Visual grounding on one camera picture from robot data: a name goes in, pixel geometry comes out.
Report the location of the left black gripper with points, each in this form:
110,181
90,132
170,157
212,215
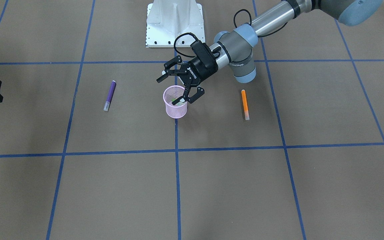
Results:
201,70

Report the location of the green marker pen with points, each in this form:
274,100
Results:
177,103

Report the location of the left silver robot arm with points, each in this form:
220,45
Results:
235,48

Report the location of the pink mesh pen holder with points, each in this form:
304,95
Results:
171,94

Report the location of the orange marker pen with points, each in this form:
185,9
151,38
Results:
245,105

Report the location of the purple marker pen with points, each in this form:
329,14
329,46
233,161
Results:
110,96

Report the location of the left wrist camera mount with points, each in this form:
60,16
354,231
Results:
204,53

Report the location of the white camera pedestal column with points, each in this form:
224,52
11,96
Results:
168,19

